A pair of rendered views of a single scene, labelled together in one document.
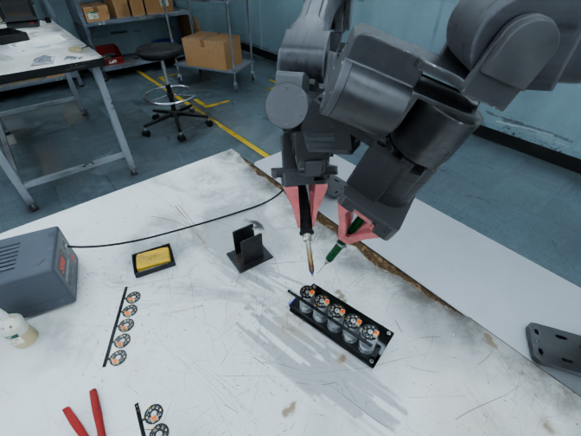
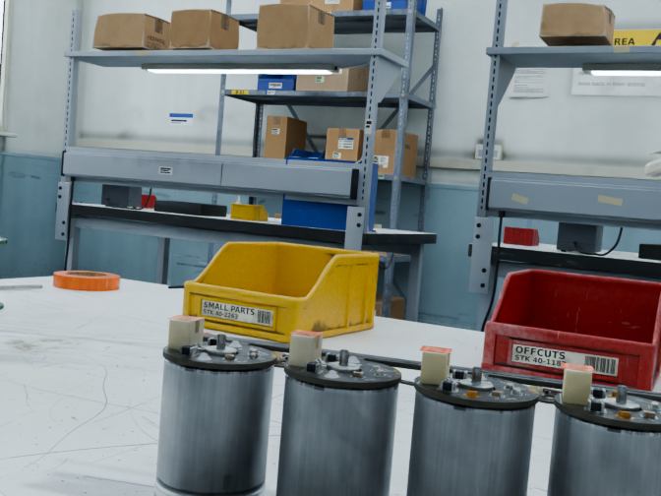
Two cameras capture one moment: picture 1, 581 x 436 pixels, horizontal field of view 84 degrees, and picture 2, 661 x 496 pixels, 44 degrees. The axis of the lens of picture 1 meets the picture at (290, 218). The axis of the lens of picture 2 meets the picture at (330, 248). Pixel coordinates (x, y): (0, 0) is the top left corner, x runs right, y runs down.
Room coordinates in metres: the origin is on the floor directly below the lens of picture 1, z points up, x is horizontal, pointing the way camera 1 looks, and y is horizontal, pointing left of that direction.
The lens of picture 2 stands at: (0.42, -0.17, 0.85)
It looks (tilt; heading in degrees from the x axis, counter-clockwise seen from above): 3 degrees down; 156
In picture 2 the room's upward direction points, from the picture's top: 5 degrees clockwise
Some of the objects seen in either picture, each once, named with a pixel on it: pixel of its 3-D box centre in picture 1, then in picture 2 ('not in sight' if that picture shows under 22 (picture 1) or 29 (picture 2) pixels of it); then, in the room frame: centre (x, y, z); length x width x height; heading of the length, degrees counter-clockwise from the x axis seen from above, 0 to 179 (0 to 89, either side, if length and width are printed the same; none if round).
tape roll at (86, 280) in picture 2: not in sight; (87, 279); (-0.36, -0.06, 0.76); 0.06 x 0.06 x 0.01
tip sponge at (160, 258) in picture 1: (153, 259); not in sight; (0.43, 0.27, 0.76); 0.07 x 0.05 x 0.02; 116
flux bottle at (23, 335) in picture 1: (9, 323); not in sight; (0.27, 0.42, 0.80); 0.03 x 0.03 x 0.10
